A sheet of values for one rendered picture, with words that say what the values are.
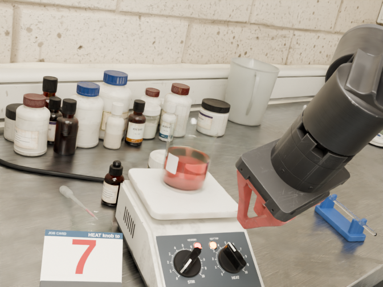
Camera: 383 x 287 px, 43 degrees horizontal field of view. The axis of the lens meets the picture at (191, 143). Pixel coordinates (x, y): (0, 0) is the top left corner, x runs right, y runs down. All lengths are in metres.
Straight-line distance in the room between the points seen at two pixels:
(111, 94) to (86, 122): 0.08
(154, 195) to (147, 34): 0.62
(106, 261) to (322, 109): 0.32
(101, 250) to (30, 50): 0.53
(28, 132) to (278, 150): 0.52
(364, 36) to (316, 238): 0.41
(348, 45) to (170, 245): 0.29
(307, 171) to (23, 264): 0.35
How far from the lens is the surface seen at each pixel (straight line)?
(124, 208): 0.65
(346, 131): 0.38
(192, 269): 0.55
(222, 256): 0.57
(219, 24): 1.31
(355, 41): 0.45
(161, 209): 0.57
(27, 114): 0.84
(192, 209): 0.58
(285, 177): 0.43
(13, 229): 0.67
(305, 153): 0.41
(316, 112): 0.39
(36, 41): 1.01
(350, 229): 0.82
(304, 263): 0.72
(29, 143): 0.86
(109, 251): 0.59
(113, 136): 0.92
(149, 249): 0.56
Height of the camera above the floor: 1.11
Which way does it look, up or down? 20 degrees down
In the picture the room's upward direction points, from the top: 12 degrees clockwise
